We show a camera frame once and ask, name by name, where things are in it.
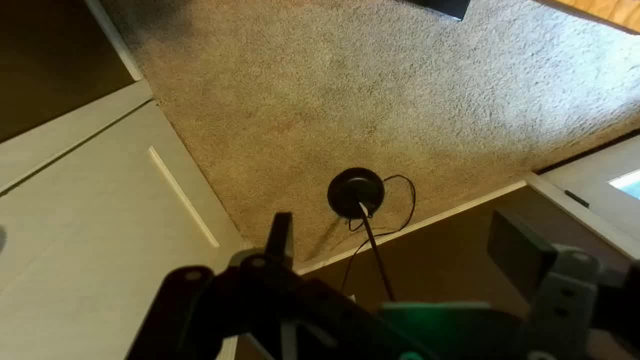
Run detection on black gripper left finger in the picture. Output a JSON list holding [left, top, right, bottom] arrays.
[[126, 210, 428, 360]]

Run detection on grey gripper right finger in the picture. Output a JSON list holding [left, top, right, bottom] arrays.
[[485, 207, 640, 360]]

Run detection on white glass pane door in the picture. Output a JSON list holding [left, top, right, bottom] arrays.
[[523, 132, 640, 263]]

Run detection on black floor lamp stand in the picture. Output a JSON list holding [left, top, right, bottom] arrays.
[[325, 165, 398, 304]]

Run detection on white panel door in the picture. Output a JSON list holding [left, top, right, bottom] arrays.
[[0, 78, 251, 360]]

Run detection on flat black object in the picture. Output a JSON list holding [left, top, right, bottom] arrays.
[[401, 0, 472, 19]]

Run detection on thin black lamp cord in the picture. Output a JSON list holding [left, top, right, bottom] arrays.
[[339, 174, 420, 295]]

